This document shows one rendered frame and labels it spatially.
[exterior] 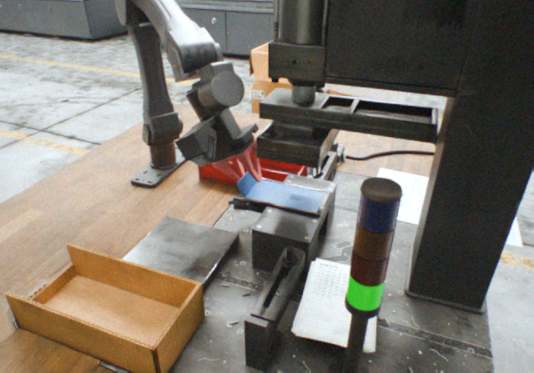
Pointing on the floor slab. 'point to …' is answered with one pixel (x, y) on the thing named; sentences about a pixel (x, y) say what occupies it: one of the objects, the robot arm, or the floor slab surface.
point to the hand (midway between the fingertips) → (251, 179)
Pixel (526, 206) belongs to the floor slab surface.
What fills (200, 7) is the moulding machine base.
